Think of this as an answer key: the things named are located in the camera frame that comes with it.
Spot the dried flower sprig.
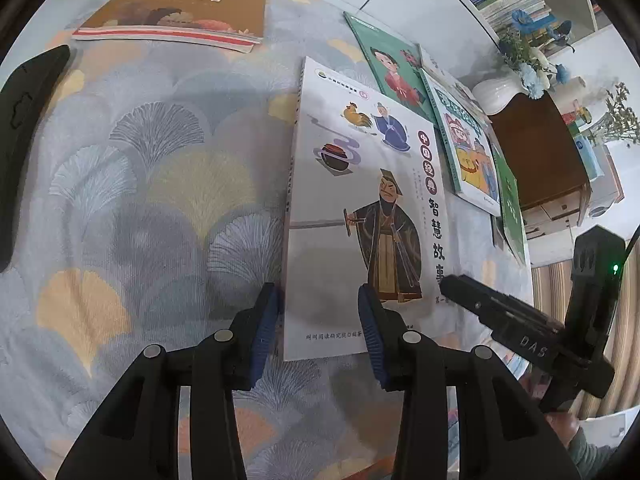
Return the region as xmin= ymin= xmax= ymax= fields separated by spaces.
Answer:
xmin=585 ymin=81 xmax=640 ymax=148

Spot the person's right hand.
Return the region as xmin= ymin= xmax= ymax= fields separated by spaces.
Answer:
xmin=519 ymin=374 xmax=584 ymax=451

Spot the brown Aesop fables book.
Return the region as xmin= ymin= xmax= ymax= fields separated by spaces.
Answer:
xmin=73 ymin=0 xmax=266 ymax=53

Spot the black phone on table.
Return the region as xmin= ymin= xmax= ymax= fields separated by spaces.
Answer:
xmin=1 ymin=44 xmax=70 ymax=271

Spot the white ribbed vase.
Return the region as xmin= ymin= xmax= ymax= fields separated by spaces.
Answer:
xmin=472 ymin=72 xmax=527 ymax=116

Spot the green poetry book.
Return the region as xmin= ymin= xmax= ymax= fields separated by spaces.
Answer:
xmin=344 ymin=13 xmax=436 ymax=124

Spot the white wisdom stories book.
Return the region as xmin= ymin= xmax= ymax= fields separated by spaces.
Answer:
xmin=283 ymin=58 xmax=454 ymax=361

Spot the white yellow-robed emperor book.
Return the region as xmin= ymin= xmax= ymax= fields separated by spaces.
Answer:
xmin=421 ymin=68 xmax=501 ymax=217

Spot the dark brown wooden cabinet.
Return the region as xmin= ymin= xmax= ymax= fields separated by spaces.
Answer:
xmin=491 ymin=93 xmax=591 ymax=233

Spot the blue white flower bouquet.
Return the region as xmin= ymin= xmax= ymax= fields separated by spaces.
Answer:
xmin=499 ymin=9 xmax=575 ymax=100

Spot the ginkgo pattern tablecloth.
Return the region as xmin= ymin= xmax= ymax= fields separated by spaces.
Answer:
xmin=0 ymin=0 xmax=536 ymax=480

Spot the dark green thin book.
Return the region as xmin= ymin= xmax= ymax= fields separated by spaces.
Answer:
xmin=491 ymin=146 xmax=526 ymax=264

